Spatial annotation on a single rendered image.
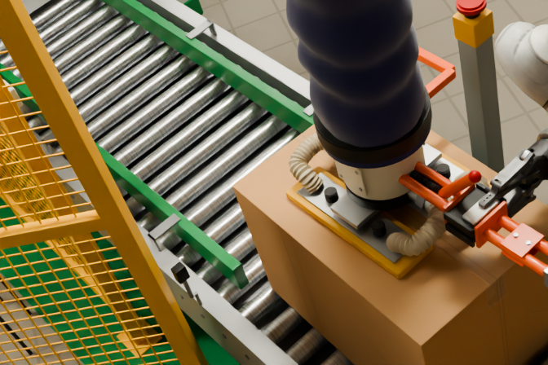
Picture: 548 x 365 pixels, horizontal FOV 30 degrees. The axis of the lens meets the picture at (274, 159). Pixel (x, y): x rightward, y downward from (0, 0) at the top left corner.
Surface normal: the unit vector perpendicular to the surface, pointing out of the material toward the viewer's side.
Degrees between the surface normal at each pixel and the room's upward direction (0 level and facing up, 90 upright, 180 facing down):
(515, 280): 90
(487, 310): 90
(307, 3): 103
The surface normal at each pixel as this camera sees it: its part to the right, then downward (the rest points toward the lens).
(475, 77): -0.74, 0.59
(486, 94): 0.64, 0.45
